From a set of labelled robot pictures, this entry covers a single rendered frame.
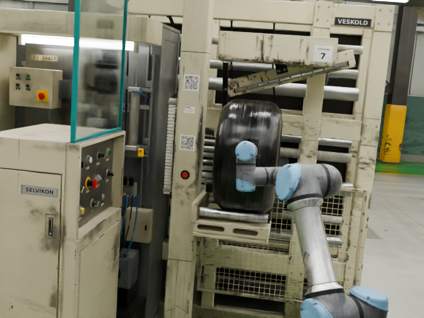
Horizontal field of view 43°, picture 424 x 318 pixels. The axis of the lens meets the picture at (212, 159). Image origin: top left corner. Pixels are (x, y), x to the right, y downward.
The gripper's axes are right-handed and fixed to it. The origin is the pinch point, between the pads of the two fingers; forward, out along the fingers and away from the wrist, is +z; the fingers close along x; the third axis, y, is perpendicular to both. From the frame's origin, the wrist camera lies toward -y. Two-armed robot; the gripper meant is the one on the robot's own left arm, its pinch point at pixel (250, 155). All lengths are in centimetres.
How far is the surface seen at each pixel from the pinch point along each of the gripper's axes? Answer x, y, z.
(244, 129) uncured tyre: 4.3, 11.1, 4.1
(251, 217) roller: -1.9, -29.9, 16.3
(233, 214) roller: 6.9, -29.4, 16.3
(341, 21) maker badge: -38, 77, 69
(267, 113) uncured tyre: -4.8, 19.4, 10.6
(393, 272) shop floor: -114, -93, 239
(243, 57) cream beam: 12, 49, 41
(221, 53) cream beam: 23, 50, 40
